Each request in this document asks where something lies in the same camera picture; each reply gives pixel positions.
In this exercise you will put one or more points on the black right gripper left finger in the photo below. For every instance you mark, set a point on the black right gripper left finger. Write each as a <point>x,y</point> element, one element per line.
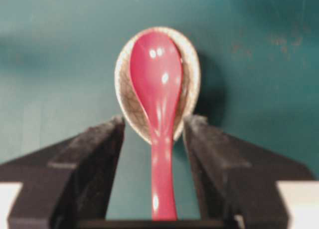
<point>56,186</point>

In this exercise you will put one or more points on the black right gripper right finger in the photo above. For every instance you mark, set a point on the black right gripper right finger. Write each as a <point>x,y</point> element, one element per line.
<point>239,181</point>

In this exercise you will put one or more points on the pink plastic spoon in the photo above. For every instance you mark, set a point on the pink plastic spoon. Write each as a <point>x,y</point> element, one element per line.
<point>156,74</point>

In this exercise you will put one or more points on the speckled ceramic spoon rest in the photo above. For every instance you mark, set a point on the speckled ceramic spoon rest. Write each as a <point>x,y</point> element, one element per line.
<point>128,101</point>

